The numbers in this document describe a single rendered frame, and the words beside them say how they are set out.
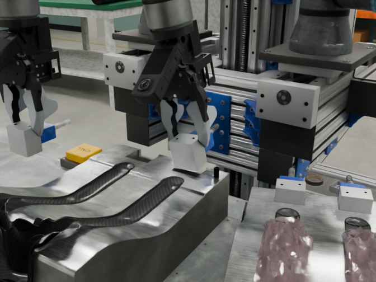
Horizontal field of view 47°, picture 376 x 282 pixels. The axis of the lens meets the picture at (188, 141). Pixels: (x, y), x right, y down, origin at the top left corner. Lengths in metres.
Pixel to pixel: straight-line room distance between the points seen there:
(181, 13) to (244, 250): 0.36
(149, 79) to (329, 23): 0.53
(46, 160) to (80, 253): 0.58
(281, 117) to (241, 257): 0.48
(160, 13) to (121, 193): 0.30
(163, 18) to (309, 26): 0.47
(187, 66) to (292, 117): 0.35
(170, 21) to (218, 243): 0.37
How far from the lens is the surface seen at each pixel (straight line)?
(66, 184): 0.78
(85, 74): 4.15
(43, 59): 0.83
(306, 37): 1.07
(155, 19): 0.69
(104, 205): 0.70
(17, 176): 1.03
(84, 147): 1.03
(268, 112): 1.00
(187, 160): 0.76
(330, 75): 1.04
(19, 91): 0.88
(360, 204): 0.77
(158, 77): 0.66
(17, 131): 0.85
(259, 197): 0.78
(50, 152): 1.13
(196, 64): 0.72
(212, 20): 6.41
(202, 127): 0.73
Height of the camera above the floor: 1.24
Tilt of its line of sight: 23 degrees down
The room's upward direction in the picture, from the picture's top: straight up
